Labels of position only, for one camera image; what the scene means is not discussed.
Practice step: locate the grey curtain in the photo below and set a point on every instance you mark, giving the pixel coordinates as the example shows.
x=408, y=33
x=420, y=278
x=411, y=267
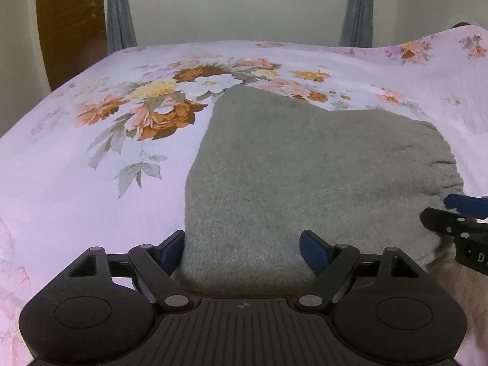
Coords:
x=358, y=7
x=120, y=11

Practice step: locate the wooden door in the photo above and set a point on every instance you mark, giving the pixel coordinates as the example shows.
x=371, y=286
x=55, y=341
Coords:
x=70, y=19

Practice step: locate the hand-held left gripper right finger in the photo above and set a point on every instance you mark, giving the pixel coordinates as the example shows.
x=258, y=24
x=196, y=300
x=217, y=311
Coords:
x=313, y=252

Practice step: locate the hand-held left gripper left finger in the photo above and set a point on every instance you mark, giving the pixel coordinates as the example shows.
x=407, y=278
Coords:
x=173, y=252

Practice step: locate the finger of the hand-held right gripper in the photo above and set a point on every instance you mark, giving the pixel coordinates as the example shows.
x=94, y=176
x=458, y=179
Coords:
x=442, y=222
x=467, y=204

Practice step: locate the grey pants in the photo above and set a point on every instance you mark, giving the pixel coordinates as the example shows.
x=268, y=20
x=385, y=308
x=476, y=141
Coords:
x=305, y=183

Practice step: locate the pink floral bed sheet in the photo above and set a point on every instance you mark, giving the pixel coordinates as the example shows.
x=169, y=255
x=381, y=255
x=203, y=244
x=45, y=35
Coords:
x=95, y=183

